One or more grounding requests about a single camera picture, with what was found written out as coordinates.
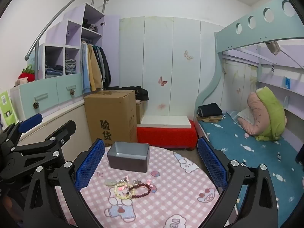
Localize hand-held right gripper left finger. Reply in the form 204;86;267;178
22;138;106;228

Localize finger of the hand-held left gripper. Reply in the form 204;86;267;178
9;120;77;163
0;113;44;146

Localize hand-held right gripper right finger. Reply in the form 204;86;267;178
197;136;279;228

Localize cream bead bracelet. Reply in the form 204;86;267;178
114;182;133;199

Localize pearl chain necklace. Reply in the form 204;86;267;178
119;176;133;188

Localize grey metal box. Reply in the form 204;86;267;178
107;141;150;173

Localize pink heart keychain charm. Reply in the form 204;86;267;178
145;179;157;193

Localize dark red bead bracelet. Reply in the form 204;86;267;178
128;183;152;199

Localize white low cabinet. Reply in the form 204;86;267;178
18;98;92;148

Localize green package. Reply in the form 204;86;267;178
0;89;18;129

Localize teal drawer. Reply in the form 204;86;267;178
19;78;60;119
56;73;83;102

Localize blue printed bedsheet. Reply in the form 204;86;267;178
197;111;304;228

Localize strawberry plush toy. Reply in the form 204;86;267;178
18;64;36;82

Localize folded tan clothes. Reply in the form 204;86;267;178
198;115;225;124

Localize large cardboard box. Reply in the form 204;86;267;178
84;90;138;147

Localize pink checked cartoon tablecloth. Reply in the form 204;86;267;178
55;145;228;228

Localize red stool with white top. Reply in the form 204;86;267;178
136;115;199;150

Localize folded jeans stack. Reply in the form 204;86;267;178
45;64;64;78
65;59;77;74

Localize white pillow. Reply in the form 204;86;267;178
234;108;254;124

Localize tan hanging jacket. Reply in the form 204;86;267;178
87;44;104;92

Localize light blue hanging shirt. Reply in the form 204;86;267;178
80;42;91;93

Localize dark hanging coat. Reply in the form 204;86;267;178
97;46;112;88

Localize small cardboard box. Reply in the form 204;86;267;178
136;101;146;124

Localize green blanket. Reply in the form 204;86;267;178
254;87;288;142

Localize black clothes pile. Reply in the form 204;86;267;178
120;86;149;101

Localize dark folded clothes on shelf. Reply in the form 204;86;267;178
83;19;99;32

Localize grey metal handrail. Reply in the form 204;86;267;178
24;0;109;62

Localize purple stair shelf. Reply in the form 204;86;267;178
36;3;120;93

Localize white wardrobe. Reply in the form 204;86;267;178
118;17;226;124

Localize grey clip lamp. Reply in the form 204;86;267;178
265;41;282;55

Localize teal bunk bed frame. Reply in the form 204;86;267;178
193;0;304;124

